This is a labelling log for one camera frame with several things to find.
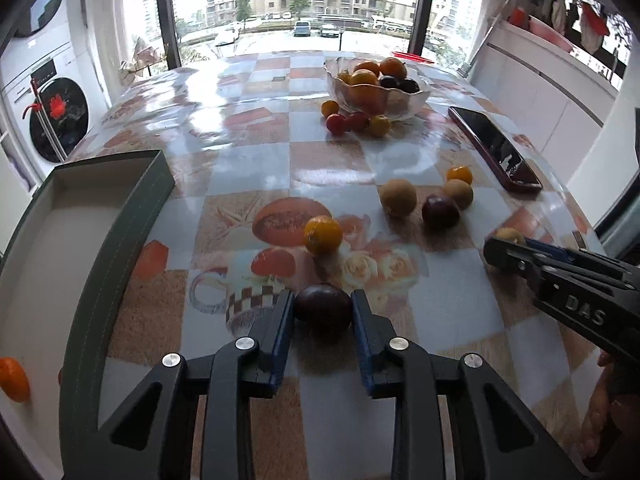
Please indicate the white washing machine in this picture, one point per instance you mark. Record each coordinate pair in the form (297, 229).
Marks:
(49, 84)

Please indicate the green open storage box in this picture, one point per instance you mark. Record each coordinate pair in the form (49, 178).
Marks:
(63, 275)

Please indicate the orange small fruit by bowl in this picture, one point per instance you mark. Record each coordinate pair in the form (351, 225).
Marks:
(329, 107)

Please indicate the mop with metal handle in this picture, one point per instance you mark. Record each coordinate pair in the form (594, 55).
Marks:
(465, 69)

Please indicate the glass fruit bowl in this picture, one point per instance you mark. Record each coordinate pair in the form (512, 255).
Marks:
(388, 87)

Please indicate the large orange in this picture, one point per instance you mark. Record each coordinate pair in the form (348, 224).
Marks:
(13, 380)

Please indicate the smartphone in red case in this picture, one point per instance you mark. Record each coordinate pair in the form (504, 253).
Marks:
(503, 159)

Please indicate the yellow small fruit by bowl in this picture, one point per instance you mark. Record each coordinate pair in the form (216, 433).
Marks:
(379, 126)

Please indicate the brown round fruit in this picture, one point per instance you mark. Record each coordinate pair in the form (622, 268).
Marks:
(398, 197)

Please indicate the dark purple plum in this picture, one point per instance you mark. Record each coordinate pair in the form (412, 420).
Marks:
(323, 313)

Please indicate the red cherry tomato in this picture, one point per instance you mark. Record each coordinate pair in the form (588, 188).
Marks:
(358, 122)
(337, 124)

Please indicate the small orange tangerine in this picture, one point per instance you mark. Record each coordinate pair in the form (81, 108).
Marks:
(462, 173)

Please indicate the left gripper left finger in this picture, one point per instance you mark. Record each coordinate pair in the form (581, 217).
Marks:
(150, 435)

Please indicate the white cabinet counter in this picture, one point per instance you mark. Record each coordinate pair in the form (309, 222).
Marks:
(558, 102)

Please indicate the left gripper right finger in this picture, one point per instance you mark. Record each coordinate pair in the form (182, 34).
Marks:
(495, 436)

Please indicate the orange kumquat fruit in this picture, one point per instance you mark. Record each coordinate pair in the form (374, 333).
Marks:
(323, 235)

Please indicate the tan round fruit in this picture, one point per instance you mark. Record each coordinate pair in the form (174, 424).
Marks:
(460, 192)

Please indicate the dark red plum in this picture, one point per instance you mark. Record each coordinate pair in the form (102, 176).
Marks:
(440, 213)

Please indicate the person right hand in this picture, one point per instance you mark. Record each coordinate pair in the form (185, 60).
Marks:
(609, 438)

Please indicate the olive round fruit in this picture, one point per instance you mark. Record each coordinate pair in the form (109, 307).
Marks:
(510, 235)

